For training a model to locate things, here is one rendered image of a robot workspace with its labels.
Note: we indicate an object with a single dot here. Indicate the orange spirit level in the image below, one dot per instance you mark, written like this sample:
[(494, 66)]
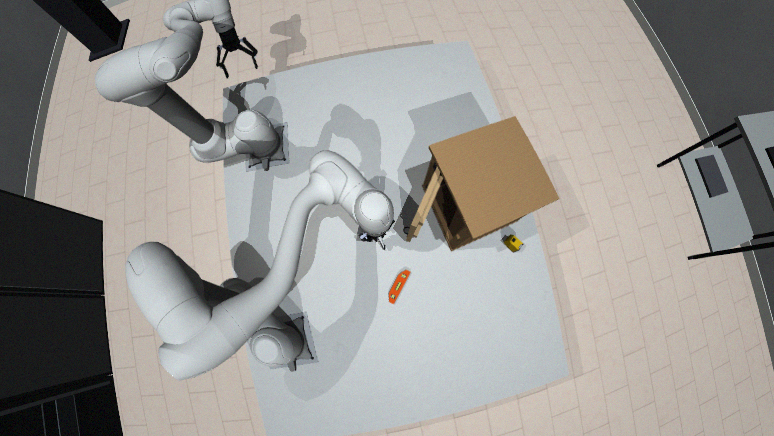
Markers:
[(401, 281)]

